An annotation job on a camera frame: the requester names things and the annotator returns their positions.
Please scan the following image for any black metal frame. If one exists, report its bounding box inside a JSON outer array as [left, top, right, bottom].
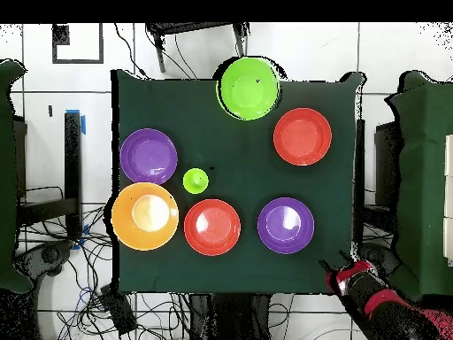
[[355, 120, 401, 235], [15, 112, 83, 238]]

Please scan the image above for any orange-red plastic bowl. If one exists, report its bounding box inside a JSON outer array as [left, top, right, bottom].
[[273, 107, 333, 166], [183, 198, 242, 257]]

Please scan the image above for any tangle of floor cables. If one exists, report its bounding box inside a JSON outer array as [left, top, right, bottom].
[[17, 185, 192, 340]]

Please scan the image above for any purple plastic bowl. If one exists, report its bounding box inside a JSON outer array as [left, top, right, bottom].
[[257, 197, 315, 255], [119, 127, 179, 186]]

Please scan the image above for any black square floor frame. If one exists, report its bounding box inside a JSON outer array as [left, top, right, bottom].
[[51, 23, 104, 65]]

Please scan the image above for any blue tape strip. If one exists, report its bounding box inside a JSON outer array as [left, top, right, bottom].
[[65, 108, 87, 135]]

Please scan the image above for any large orange plastic bowl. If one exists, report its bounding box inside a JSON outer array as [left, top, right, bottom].
[[111, 182, 180, 251]]

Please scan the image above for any black floor cable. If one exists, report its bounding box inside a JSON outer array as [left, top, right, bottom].
[[113, 22, 149, 78]]

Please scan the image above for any green plastic cup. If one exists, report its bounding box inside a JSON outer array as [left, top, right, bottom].
[[182, 167, 210, 195]]

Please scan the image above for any white box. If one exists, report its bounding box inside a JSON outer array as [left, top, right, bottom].
[[444, 133, 453, 267]]

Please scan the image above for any black power adapter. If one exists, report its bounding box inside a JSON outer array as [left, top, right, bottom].
[[98, 284, 138, 336]]

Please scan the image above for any dark green tablecloth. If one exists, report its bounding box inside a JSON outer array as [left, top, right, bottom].
[[111, 68, 365, 297]]

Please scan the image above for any neighbouring green table cloth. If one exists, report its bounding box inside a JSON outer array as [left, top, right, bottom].
[[0, 58, 33, 293], [385, 70, 453, 302]]

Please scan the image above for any black camera stand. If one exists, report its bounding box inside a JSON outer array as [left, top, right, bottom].
[[145, 22, 250, 73]]

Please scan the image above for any green plastic bowl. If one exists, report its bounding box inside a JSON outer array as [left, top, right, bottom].
[[215, 56, 281, 122]]

